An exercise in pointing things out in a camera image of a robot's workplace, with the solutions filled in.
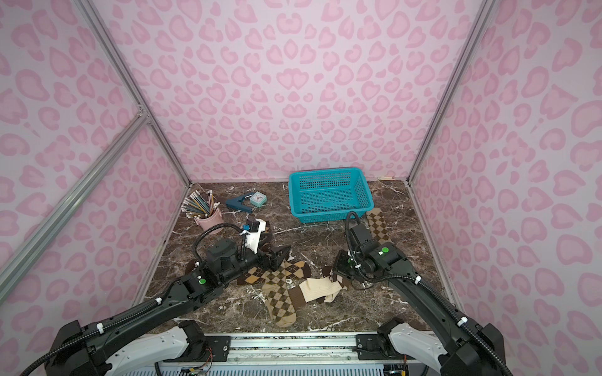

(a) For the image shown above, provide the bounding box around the beige green argyle sock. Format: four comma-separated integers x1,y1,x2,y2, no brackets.
366,208,391,244
262,261,311,327

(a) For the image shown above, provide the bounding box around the brown cream striped sock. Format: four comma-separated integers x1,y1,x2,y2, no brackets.
288,278,343,307

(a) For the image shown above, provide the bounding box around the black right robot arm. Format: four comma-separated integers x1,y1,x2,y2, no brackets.
335,222,512,375

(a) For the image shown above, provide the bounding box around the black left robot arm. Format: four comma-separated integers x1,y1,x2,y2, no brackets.
31,239,291,375

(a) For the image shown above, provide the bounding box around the brown yellow argyle sock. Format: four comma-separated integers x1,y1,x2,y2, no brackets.
237,267,277,286

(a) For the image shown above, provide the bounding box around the brown daisy pattern sock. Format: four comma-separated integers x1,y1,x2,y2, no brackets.
184,260,199,274

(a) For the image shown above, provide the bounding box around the pink metal pencil cup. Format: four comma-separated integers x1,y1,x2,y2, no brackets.
194,208,224,231

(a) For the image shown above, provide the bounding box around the small mint alarm clock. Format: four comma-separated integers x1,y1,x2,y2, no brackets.
249,191,268,208

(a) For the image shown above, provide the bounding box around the dark teal stapler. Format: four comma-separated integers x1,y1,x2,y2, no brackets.
225,192,253,213

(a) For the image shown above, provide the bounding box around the bundle of coloured pencils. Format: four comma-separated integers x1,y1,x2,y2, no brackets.
180,191,220,219

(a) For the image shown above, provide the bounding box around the teal plastic mesh basket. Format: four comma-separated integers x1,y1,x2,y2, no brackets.
288,168,375,223

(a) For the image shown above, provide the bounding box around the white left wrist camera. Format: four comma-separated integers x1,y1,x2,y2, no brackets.
243,217,267,254

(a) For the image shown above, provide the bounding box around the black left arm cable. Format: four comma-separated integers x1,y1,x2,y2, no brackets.
193,222,246,264

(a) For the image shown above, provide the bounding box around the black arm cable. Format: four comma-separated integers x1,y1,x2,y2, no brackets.
193,222,246,264
344,211,363,255

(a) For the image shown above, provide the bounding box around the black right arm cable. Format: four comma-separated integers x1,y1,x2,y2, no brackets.
344,211,363,255

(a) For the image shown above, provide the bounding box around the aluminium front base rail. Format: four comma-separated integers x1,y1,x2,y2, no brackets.
108,324,445,375

